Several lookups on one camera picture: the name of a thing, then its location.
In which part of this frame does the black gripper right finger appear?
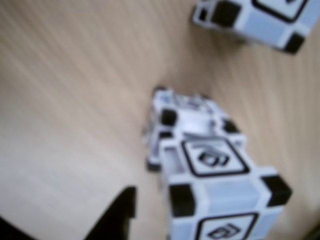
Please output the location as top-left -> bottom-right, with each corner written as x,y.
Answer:
87,186 -> 138,240

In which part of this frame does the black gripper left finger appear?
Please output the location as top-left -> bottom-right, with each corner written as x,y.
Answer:
0,216 -> 35,240

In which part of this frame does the white cube with layered symbol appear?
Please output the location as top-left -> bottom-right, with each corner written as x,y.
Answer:
158,134 -> 294,240

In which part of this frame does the white cube with crossed symbol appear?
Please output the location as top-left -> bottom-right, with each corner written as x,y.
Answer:
191,0 -> 315,55

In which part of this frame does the white cube with zigzag symbol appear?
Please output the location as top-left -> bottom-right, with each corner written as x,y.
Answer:
142,86 -> 245,173

